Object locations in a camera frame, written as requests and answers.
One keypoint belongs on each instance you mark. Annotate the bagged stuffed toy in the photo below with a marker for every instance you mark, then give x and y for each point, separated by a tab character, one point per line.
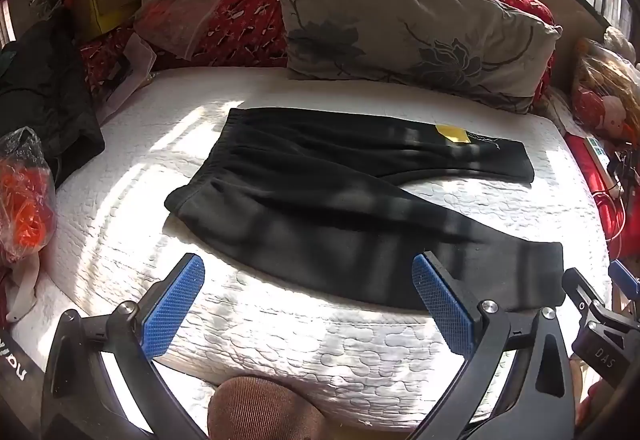
605	90

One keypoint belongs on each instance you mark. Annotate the white power strip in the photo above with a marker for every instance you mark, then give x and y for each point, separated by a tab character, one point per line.
597	152

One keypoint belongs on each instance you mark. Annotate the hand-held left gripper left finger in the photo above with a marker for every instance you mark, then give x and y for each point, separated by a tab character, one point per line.
172	307

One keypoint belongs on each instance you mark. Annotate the black pants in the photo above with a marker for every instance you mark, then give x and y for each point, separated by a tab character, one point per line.
320	200

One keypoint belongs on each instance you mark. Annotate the person's brown trouser knee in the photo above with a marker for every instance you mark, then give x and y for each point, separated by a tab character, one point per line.
265	412

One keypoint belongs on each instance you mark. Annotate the dark green cloth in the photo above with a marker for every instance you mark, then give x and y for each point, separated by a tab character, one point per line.
45	95

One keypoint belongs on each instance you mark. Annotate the plastic bag with orange contents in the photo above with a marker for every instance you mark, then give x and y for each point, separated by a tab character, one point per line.
22	200

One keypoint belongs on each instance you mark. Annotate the red floral quilt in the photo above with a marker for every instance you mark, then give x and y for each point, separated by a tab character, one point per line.
240	25

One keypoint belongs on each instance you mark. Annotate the yellow cardboard box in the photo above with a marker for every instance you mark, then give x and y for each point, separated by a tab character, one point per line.
105	0

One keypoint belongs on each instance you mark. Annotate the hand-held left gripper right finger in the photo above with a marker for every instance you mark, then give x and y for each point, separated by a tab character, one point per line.
442	302

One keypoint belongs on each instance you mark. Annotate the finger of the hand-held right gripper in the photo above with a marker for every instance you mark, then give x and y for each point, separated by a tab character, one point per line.
582	297
626	281

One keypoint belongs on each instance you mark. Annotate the grey floral pillow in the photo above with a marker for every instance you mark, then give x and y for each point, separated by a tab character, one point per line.
400	20

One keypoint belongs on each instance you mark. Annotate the white quilted mattress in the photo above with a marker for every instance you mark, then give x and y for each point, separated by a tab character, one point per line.
150	200

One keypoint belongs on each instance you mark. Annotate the clear plastic bag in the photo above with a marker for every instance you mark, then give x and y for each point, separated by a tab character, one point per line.
185	15

